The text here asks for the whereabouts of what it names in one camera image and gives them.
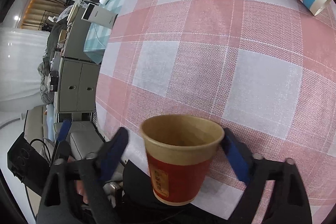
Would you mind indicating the teal checkered tablecloth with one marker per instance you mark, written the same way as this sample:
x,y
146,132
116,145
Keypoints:
x,y
99,31

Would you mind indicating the red paper cup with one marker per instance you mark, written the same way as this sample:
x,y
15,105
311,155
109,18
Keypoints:
x,y
179,150

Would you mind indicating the pink checkered tablecloth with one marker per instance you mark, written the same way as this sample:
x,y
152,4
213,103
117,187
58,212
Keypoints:
x,y
263,68

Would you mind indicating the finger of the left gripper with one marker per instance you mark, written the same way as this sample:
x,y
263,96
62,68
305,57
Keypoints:
x,y
62,149

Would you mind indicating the white power bank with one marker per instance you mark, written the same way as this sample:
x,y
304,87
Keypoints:
x,y
99,15

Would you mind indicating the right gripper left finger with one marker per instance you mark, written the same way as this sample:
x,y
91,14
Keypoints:
x,y
60,201

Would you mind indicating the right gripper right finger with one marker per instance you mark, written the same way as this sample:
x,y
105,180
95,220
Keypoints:
x,y
288,202

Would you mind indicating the grey low cabinet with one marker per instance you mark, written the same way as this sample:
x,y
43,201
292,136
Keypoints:
x,y
78,74

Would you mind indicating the person's left hand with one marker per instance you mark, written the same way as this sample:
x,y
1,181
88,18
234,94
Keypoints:
x,y
81,190

